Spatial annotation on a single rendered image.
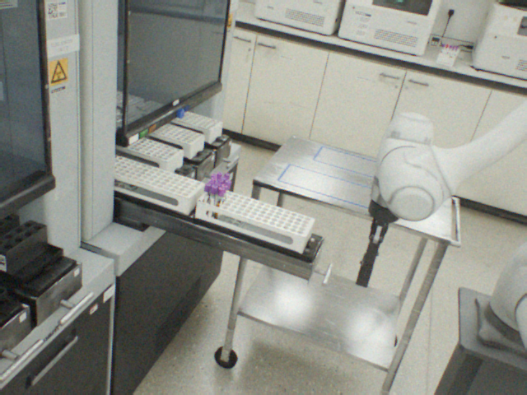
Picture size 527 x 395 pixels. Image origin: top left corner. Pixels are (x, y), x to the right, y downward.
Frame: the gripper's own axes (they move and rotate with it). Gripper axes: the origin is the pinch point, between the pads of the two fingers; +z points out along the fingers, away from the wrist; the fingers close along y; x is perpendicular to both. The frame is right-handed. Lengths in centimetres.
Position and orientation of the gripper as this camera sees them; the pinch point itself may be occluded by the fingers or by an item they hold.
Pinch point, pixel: (366, 270)
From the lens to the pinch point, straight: 131.3
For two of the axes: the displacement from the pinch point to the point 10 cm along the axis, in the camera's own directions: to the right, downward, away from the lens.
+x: 9.3, 2.9, -2.2
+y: -3.2, 4.1, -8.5
